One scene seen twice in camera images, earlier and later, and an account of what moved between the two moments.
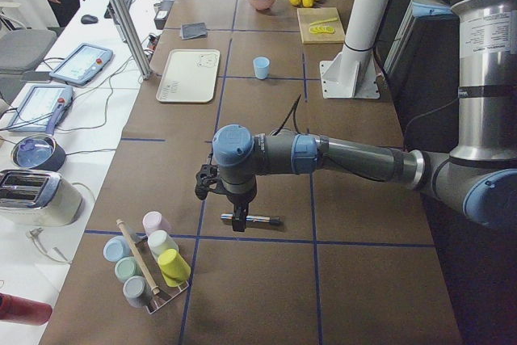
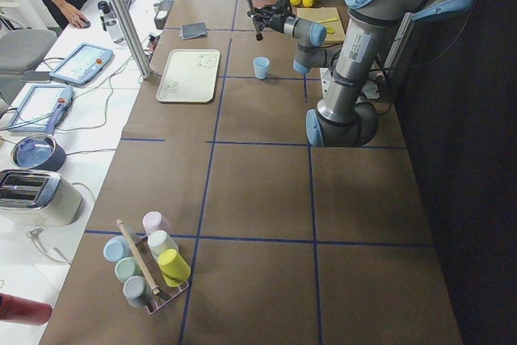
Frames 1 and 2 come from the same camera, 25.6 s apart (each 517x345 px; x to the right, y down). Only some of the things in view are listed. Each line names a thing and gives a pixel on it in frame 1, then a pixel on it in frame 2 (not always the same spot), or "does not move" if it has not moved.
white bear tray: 189,76 does not move
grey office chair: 23,50 does not move
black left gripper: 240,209 → 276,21
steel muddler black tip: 258,219 → 258,35
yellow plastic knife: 325,21 does not move
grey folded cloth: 194,30 does not move
